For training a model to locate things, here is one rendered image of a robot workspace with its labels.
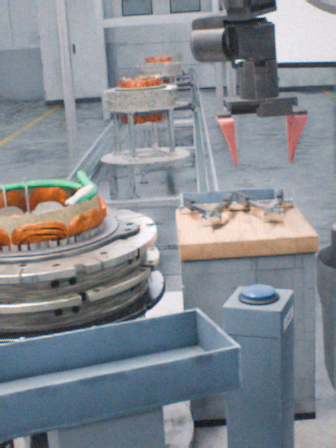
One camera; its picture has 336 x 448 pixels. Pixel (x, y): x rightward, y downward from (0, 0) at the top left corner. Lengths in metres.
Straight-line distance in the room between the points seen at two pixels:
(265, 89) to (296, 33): 0.84
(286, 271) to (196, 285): 0.13
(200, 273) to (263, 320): 0.19
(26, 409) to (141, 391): 0.10
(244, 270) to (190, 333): 0.26
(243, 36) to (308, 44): 0.83
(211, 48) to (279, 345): 0.46
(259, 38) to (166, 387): 0.56
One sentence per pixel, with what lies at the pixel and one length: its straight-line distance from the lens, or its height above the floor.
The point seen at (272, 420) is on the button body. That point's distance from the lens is 0.92.
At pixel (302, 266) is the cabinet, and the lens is 1.03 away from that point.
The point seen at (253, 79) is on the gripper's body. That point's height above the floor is 1.27.
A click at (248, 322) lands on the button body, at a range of 0.87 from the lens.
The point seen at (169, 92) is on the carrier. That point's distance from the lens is 3.16.
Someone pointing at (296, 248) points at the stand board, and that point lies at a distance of 1.02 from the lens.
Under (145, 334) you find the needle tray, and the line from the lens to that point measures 0.77.
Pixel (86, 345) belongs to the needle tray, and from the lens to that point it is 0.75.
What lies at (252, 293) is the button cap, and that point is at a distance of 0.87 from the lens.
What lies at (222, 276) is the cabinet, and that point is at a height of 1.01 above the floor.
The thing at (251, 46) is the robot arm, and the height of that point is 1.32.
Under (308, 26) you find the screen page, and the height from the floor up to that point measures 1.33.
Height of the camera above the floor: 1.35
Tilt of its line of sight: 16 degrees down
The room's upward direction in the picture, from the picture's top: 4 degrees counter-clockwise
